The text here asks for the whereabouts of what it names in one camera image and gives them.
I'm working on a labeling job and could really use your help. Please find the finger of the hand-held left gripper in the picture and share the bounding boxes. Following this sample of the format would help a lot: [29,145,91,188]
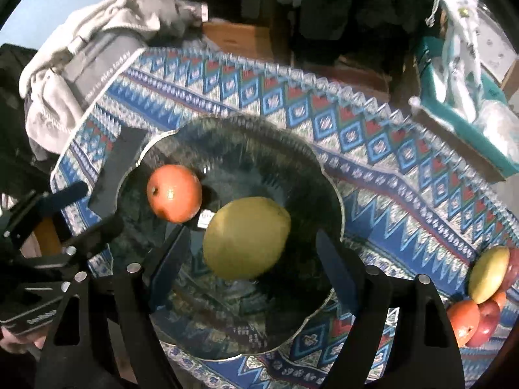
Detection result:
[18,214,125,269]
[4,182,90,248]

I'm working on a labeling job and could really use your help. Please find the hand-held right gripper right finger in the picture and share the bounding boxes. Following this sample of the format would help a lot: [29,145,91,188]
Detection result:
[316,229,467,389]

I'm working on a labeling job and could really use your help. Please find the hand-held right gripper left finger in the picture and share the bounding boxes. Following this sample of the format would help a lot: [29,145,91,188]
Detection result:
[38,225,193,389]

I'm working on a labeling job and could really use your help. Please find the large yellow-green pear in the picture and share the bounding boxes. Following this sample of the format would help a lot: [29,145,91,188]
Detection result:
[203,196,292,281]

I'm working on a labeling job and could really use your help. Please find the clear glass bowl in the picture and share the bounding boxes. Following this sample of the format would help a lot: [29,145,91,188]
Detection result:
[115,115,345,363]

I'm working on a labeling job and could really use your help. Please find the red apple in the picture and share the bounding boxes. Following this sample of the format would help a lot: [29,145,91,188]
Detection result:
[466,300,501,348]
[501,247,519,292]

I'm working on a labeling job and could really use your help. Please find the person's left hand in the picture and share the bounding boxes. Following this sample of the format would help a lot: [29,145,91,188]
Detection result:
[0,326,47,354]

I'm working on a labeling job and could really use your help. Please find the black smartphone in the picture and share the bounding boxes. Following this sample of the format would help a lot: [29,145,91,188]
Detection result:
[87,125,149,217]

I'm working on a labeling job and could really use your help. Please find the light grey towel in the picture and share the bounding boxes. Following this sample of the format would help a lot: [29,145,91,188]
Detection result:
[18,0,163,163]

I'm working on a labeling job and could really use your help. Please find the dark cloth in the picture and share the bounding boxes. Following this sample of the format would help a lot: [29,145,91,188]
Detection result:
[0,44,53,211]

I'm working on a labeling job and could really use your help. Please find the blue patterned tablecloth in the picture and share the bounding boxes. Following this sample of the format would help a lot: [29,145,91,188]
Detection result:
[49,46,519,389]

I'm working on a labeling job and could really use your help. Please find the grey fabric bag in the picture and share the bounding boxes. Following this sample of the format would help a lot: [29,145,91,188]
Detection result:
[61,34,142,114]

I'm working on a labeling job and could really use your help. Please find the small yellow-green pear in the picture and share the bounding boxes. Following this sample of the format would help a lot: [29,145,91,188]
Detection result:
[468,246,511,304]

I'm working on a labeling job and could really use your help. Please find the flat cardboard box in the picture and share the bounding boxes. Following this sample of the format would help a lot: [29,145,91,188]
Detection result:
[320,54,394,102]

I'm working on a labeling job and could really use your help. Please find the teal cardboard box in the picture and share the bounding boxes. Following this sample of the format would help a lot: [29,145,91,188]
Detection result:
[409,36,519,183]

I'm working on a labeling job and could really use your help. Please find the grey hooded garment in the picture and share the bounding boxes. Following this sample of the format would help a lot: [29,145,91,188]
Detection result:
[138,0,209,45]

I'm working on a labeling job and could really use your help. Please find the clear plastic bag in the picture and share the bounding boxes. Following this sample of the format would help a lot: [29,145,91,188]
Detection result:
[474,101,519,147]

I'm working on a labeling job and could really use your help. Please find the wooden drawer box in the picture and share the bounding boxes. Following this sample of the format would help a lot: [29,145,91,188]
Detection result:
[203,20,280,63]

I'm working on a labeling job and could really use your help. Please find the white printed plastic bag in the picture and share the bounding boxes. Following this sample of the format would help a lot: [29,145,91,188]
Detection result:
[426,0,519,130]

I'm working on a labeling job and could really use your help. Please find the dark hanging clothes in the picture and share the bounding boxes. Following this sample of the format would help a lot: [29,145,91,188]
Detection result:
[235,0,442,65]

